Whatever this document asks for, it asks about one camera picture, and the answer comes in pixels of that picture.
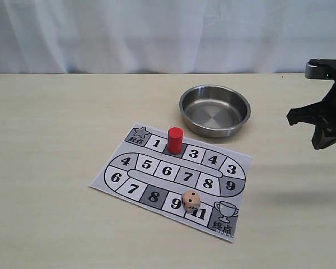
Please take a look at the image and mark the white curtain backdrop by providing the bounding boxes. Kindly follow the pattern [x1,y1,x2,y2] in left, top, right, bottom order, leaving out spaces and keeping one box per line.
[0,1,336,73]

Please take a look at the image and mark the wooden die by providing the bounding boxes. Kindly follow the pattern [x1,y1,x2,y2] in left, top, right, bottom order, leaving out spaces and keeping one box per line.
[181,190,201,212]

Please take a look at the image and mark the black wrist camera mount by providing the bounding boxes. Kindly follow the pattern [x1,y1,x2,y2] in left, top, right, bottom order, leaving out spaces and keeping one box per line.
[305,59,336,80]

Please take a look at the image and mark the red cylinder game piece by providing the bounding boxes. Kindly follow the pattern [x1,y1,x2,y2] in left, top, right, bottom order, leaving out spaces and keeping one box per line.
[167,127,184,154]

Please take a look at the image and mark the round steel bowl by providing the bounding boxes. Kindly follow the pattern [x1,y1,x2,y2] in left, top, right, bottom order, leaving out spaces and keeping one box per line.
[179,85,251,138]

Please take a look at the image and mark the paper number game board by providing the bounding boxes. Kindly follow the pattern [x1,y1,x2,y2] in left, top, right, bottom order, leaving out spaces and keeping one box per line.
[91,123,252,242]

